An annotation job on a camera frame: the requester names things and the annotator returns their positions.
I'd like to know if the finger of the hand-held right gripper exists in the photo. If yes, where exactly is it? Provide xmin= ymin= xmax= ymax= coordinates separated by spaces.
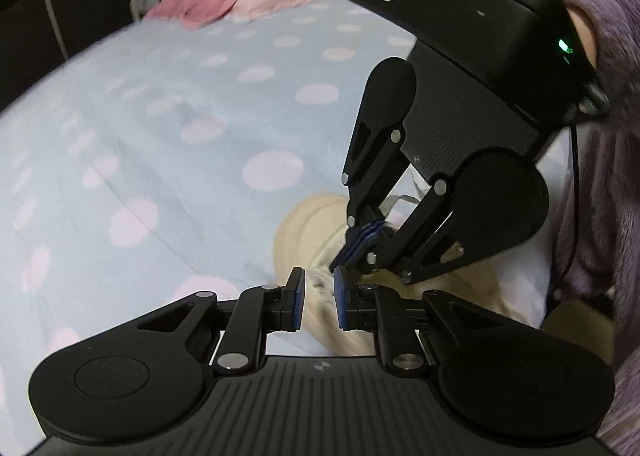
xmin=329 ymin=178 xmax=472 ymax=286
xmin=341 ymin=118 xmax=407 ymax=237

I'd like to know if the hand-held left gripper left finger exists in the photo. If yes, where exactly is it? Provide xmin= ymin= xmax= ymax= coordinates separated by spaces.
xmin=135 ymin=267 xmax=307 ymax=376

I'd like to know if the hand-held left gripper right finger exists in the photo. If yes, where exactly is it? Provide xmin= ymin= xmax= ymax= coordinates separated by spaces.
xmin=332 ymin=266 xmax=506 ymax=375

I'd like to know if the white shoelace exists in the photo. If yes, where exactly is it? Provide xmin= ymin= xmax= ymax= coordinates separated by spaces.
xmin=385 ymin=193 xmax=423 ymax=209

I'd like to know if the beige canvas shoe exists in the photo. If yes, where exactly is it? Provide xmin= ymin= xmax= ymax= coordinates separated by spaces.
xmin=272 ymin=193 xmax=506 ymax=358

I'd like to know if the purple fuzzy garment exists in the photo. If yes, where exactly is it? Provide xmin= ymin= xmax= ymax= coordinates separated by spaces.
xmin=547 ymin=106 xmax=640 ymax=454

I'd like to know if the blue pink-dotted bed blanket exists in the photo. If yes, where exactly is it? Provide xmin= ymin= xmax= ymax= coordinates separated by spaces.
xmin=0 ymin=0 xmax=551 ymax=389

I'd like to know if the black cable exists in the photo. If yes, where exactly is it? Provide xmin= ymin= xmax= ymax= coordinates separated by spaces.
xmin=549 ymin=86 xmax=612 ymax=309

